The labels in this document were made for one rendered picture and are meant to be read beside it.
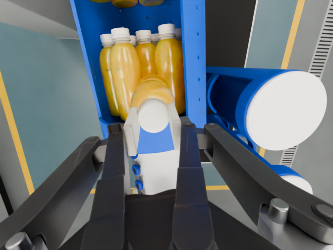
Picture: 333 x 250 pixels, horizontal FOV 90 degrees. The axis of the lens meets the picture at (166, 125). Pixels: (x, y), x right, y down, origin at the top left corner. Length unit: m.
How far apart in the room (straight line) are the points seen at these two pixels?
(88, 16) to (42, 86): 1.35
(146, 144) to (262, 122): 0.43
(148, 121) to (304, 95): 0.59
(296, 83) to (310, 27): 1.44
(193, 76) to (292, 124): 0.46
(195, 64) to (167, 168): 0.50
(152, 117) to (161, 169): 0.56
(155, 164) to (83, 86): 1.13
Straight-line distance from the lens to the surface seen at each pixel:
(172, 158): 0.72
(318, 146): 2.56
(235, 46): 1.55
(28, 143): 2.08
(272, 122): 0.67
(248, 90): 0.65
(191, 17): 0.35
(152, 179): 0.78
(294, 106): 0.70
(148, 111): 0.20
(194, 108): 0.36
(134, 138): 0.15
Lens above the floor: 1.54
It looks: 70 degrees down
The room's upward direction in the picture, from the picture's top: 167 degrees clockwise
